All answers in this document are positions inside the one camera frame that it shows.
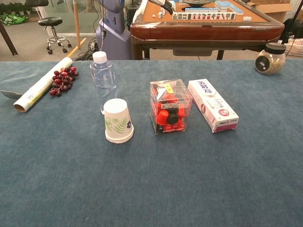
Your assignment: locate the blue table cloth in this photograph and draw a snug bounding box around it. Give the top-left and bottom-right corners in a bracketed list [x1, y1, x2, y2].
[0, 59, 303, 227]

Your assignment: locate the white cling film roll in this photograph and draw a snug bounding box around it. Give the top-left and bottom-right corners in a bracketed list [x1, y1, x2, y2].
[13, 57, 73, 113]

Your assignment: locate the brown mahjong table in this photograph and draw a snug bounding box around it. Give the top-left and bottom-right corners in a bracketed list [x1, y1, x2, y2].
[130, 0, 285, 60]

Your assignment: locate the dark red grape bunch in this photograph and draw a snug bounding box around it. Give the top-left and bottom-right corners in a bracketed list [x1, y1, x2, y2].
[49, 66, 80, 97]

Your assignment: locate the wooden pole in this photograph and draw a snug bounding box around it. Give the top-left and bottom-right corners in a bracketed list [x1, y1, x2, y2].
[73, 0, 81, 50]

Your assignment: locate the black floor cable bundle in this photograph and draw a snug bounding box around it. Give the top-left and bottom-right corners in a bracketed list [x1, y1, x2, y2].
[71, 39, 100, 61]

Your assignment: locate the green fabric pile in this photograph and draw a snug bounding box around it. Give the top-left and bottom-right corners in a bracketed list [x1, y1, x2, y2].
[0, 13, 29, 26]

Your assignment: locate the clear plastic water bottle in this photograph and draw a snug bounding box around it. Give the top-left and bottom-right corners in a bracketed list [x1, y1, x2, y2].
[89, 51, 118, 115]

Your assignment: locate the metal spoon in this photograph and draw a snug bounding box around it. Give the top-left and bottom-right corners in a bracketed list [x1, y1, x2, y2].
[0, 90, 24, 100]

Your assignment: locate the black swivel stool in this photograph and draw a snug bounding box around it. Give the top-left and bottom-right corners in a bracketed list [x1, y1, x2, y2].
[37, 16, 72, 55]

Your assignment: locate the stack of blue mahjong tiles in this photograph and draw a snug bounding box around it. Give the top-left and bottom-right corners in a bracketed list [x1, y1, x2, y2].
[185, 7, 220, 13]

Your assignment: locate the black tripod stand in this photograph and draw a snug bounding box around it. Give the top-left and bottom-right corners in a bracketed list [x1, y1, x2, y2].
[281, 0, 303, 44]

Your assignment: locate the white toothpaste box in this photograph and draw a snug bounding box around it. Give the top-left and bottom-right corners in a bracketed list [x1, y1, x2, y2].
[187, 79, 240, 133]

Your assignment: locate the row of mahjong tiles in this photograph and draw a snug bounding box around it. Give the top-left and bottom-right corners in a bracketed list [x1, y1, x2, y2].
[172, 11, 237, 21]

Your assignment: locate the cardboard box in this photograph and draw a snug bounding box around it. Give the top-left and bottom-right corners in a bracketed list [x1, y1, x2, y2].
[246, 0, 294, 23]

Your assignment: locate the upturned white paper cup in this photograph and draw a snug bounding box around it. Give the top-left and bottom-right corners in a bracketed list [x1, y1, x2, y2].
[103, 98, 135, 144]

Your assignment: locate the clear box with red contents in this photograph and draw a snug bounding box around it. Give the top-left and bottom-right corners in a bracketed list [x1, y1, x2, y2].
[149, 79, 194, 136]

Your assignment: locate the glass jar with black lid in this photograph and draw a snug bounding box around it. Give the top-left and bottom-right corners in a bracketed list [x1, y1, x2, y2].
[254, 43, 287, 76]

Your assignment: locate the white plastic basket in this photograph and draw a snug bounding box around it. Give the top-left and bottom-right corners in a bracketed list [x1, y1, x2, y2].
[284, 38, 303, 57]

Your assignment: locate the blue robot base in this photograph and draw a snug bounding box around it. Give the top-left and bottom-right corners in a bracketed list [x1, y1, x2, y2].
[96, 0, 134, 61]

